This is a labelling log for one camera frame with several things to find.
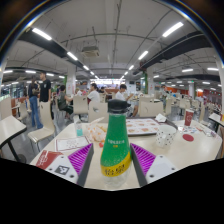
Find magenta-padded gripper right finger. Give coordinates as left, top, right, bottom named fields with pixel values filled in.
left=129, top=142, right=181, bottom=188

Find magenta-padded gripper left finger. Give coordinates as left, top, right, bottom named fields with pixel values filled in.
left=44, top=142, right=95, bottom=188

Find green-labelled clear drink bottle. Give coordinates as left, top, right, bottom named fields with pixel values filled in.
left=99, top=98, right=133, bottom=191

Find white printed card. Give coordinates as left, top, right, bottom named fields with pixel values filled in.
left=54, top=135, right=90, bottom=153

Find white black-dotted mug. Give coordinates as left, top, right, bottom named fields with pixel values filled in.
left=155, top=124, right=178, bottom=149

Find small teal sanitizer bottle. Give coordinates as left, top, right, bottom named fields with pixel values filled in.
left=73, top=115, right=84, bottom=138

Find flat red packet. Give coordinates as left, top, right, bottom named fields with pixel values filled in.
left=35, top=149, right=64, bottom=170

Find dark food tray with liner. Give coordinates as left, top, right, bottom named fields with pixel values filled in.
left=124, top=117, right=179, bottom=137

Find white paper napkin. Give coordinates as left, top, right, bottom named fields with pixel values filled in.
left=154, top=113, right=168, bottom=123

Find red paper cup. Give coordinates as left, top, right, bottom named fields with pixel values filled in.
left=184, top=108, right=195, bottom=128

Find person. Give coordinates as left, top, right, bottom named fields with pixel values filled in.
left=114, top=83, right=134, bottom=103
left=27, top=75, right=44, bottom=130
left=38, top=71, right=54, bottom=119
left=87, top=82, right=102, bottom=104
left=57, top=84, right=74, bottom=116

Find colourful sticker leaflet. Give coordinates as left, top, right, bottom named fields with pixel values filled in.
left=177, top=123, right=214, bottom=138

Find white cafeteria table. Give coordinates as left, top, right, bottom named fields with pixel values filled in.
left=208, top=112, right=224, bottom=133
left=0, top=115, right=28, bottom=163

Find ceiling air conditioner unit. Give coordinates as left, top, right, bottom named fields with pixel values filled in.
left=80, top=45, right=101, bottom=59

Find ceiling strip lights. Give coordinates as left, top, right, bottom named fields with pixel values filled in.
left=2, top=21, right=221, bottom=86

